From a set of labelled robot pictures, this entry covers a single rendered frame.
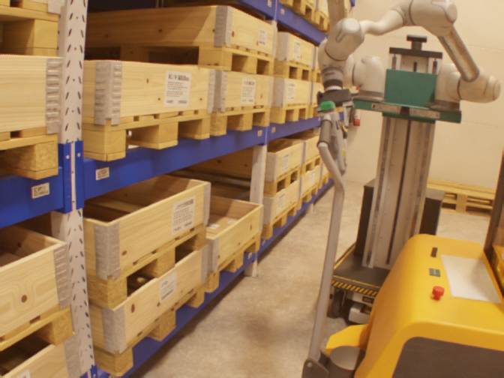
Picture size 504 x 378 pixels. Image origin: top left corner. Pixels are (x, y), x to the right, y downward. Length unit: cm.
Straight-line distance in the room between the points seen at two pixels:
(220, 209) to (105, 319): 170
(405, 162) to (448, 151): 431
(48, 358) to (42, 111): 78
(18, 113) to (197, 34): 133
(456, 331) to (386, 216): 173
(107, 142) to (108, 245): 36
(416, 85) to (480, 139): 452
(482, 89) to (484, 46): 479
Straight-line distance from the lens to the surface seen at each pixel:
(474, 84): 235
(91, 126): 150
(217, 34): 222
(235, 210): 313
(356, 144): 710
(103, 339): 178
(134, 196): 241
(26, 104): 118
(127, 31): 254
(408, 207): 284
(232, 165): 332
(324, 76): 168
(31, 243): 148
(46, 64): 122
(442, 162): 709
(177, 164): 198
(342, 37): 158
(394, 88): 270
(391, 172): 282
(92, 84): 149
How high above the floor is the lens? 147
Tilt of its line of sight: 13 degrees down
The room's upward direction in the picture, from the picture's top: 4 degrees clockwise
